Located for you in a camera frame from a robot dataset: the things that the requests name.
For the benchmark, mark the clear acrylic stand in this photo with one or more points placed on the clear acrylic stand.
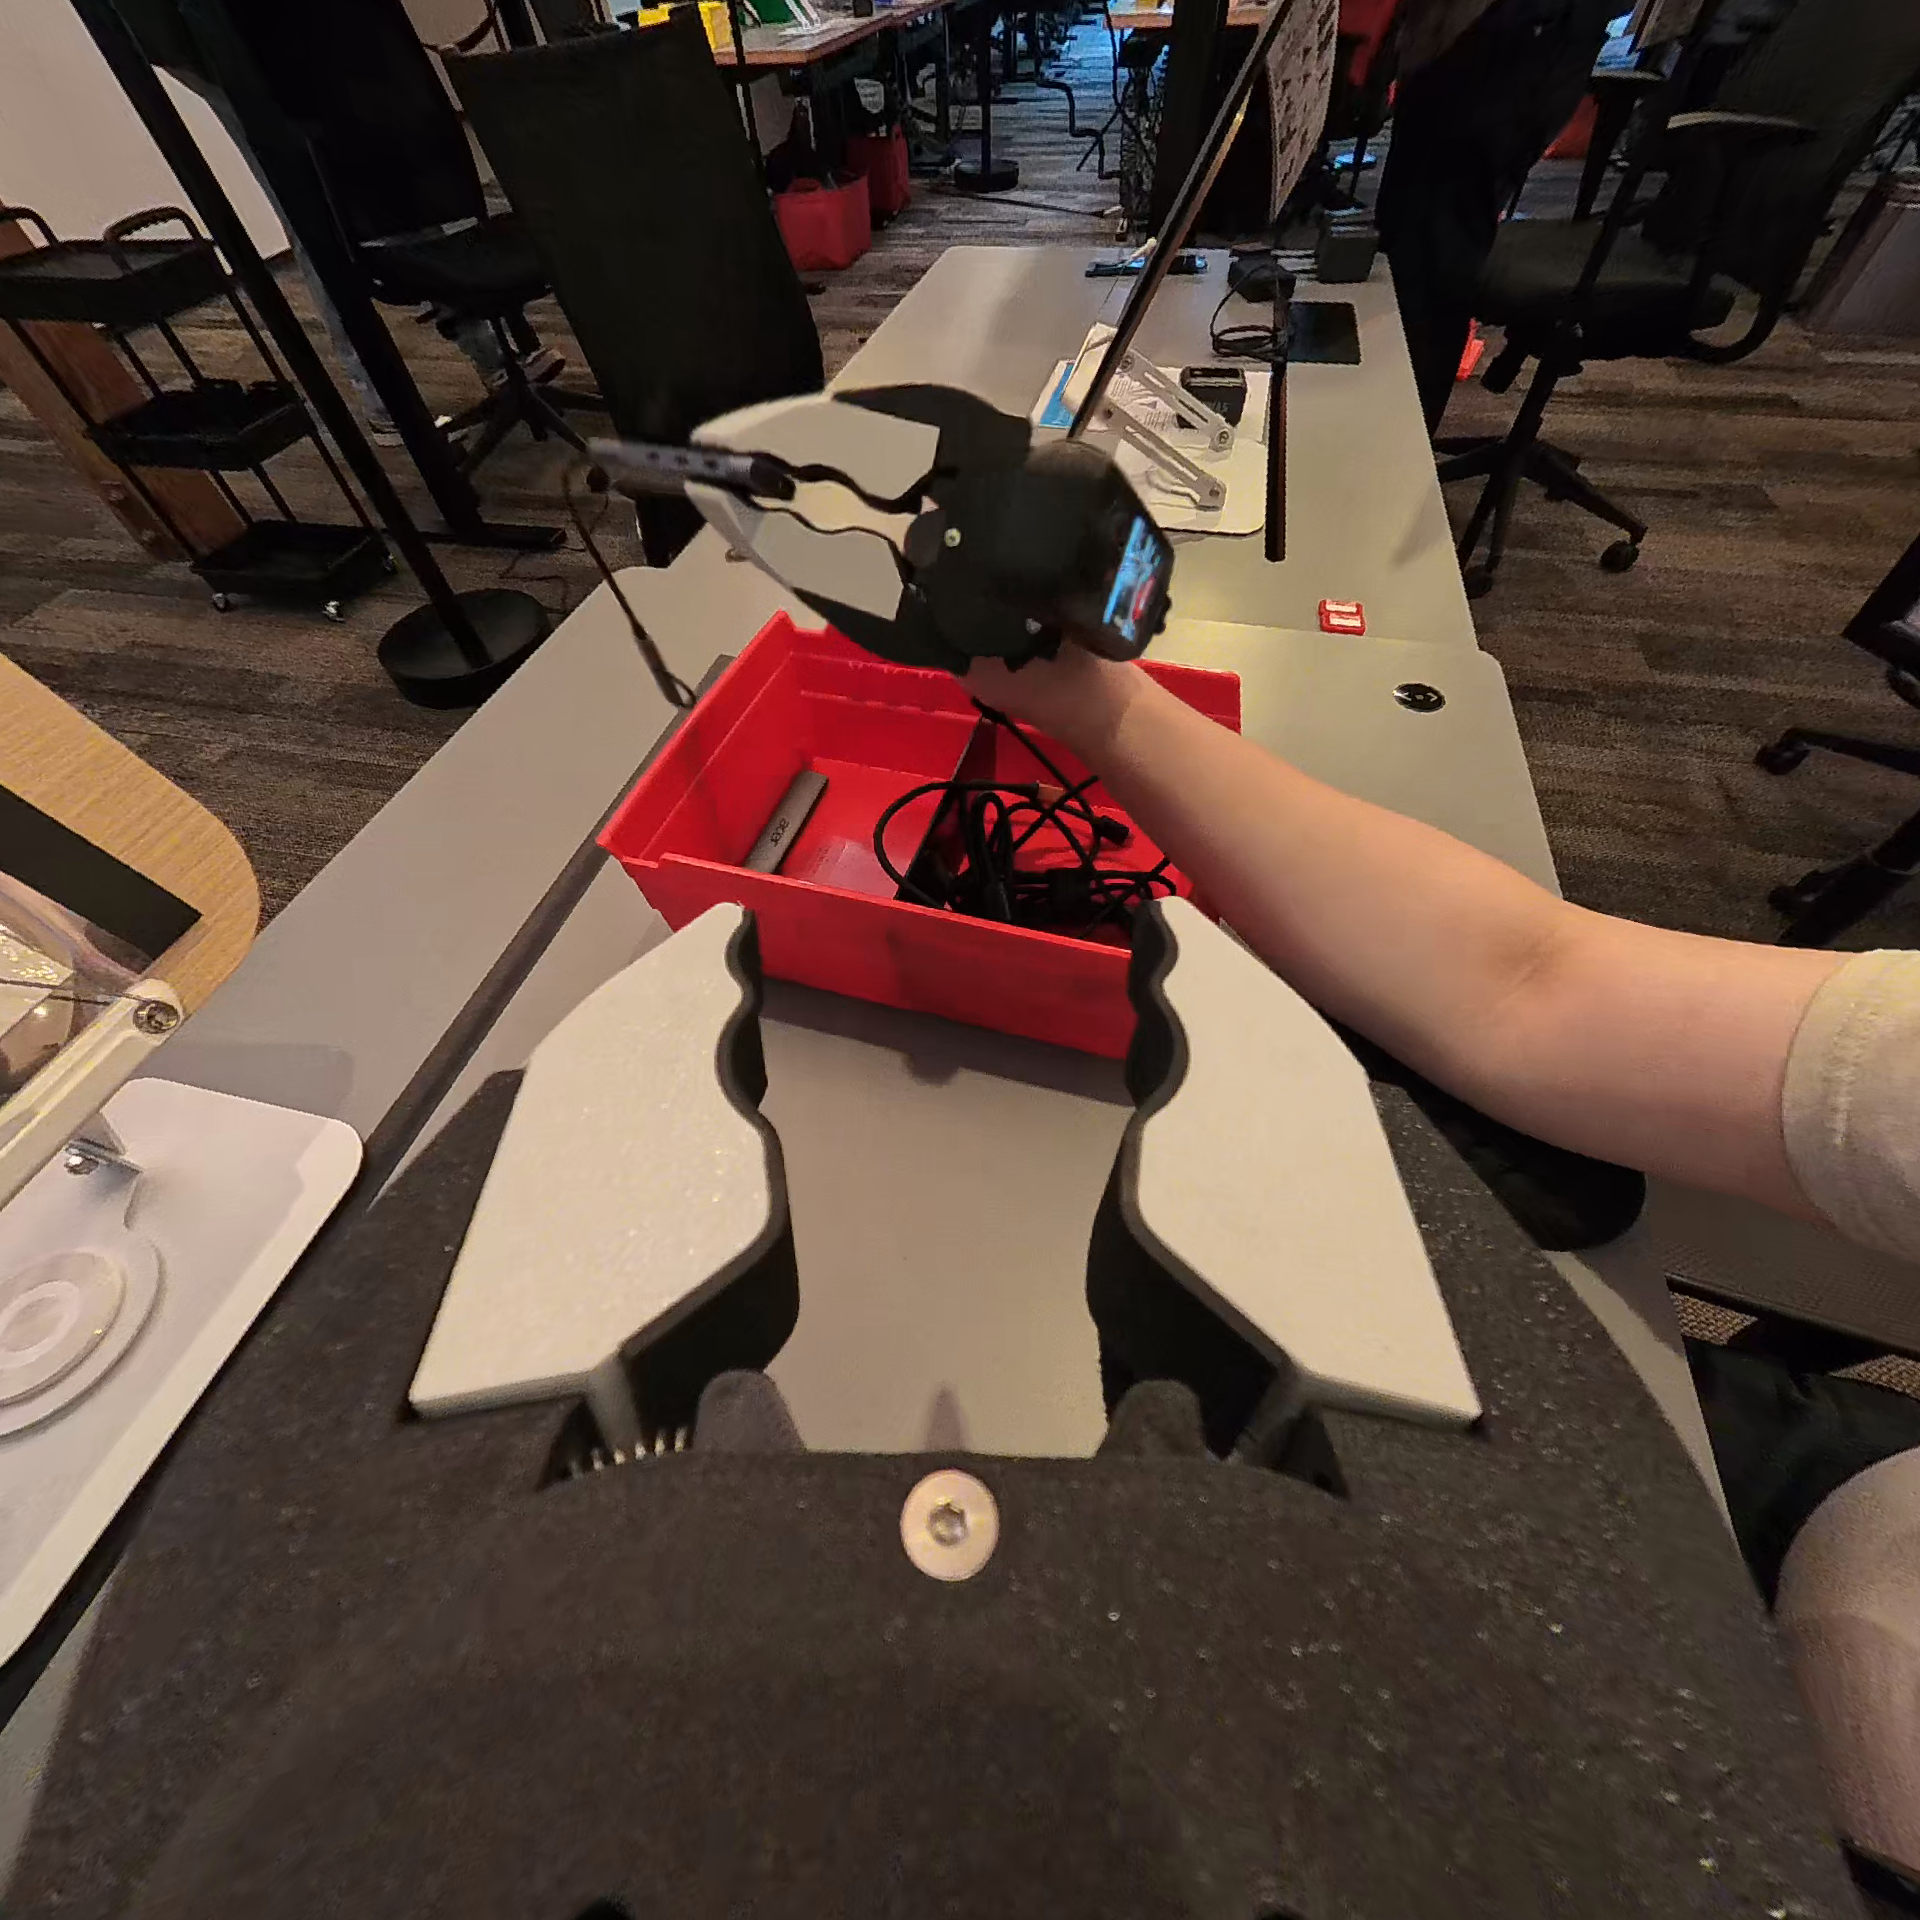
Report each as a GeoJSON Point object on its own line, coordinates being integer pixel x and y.
{"type": "Point", "coordinates": [90, 1021]}

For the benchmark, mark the thin black screen panel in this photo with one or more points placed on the thin black screen panel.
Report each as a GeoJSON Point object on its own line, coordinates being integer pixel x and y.
{"type": "Point", "coordinates": [1186, 224]}

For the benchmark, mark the wooden table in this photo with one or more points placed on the wooden table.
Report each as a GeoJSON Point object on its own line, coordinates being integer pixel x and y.
{"type": "Point", "coordinates": [136, 810]}

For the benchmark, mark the red plastic bin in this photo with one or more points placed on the red plastic bin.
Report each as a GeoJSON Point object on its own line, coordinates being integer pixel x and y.
{"type": "Point", "coordinates": [840, 960]}

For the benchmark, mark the black mesh office chair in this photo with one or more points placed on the black mesh office chair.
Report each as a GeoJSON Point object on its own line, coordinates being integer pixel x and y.
{"type": "Point", "coordinates": [646, 254]}

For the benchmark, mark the small red item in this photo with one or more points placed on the small red item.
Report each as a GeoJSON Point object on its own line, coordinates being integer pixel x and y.
{"type": "Point", "coordinates": [1343, 616]}

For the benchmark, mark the red storage bin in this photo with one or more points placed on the red storage bin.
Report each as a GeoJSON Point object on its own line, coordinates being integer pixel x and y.
{"type": "Point", "coordinates": [821, 224]}

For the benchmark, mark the black bin divider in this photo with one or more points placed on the black bin divider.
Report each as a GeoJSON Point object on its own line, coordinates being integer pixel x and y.
{"type": "Point", "coordinates": [933, 863]}

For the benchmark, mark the white screen stand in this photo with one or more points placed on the white screen stand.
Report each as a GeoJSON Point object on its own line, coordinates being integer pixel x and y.
{"type": "Point", "coordinates": [1179, 434]}

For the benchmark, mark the small black box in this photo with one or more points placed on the small black box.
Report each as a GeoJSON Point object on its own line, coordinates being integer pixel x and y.
{"type": "Point", "coordinates": [1348, 248]}

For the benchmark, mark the person's right forearm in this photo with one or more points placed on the person's right forearm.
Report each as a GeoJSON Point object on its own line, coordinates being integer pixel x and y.
{"type": "Point", "coordinates": [1350, 930]}

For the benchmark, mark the grey usb hub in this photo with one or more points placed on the grey usb hub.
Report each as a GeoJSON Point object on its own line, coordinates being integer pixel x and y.
{"type": "Point", "coordinates": [662, 464]}
{"type": "Point", "coordinates": [791, 822]}

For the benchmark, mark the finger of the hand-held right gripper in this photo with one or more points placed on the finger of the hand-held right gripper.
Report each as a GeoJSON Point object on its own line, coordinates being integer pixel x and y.
{"type": "Point", "coordinates": [826, 555]}
{"type": "Point", "coordinates": [826, 441]}

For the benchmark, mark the black stanchion pole with base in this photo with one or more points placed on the black stanchion pole with base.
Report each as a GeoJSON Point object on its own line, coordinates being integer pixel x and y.
{"type": "Point", "coordinates": [466, 645]}

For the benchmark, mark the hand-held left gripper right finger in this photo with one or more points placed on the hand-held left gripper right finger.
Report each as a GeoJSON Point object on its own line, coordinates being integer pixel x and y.
{"type": "Point", "coordinates": [1290, 1201]}

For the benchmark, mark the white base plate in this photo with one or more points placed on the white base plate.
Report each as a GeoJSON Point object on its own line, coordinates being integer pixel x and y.
{"type": "Point", "coordinates": [224, 1201]}

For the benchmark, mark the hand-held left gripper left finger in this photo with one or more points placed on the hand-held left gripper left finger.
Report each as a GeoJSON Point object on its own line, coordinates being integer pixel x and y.
{"type": "Point", "coordinates": [615, 1185]}

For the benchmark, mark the black computer mouse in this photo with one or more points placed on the black computer mouse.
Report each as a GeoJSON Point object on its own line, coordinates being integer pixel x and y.
{"type": "Point", "coordinates": [1261, 277]}

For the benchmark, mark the black rolling cart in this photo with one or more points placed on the black rolling cart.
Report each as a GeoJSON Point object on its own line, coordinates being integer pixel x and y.
{"type": "Point", "coordinates": [181, 427]}

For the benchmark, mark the white printed sign board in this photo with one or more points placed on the white printed sign board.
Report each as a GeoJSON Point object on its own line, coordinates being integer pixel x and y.
{"type": "Point", "coordinates": [1301, 89]}

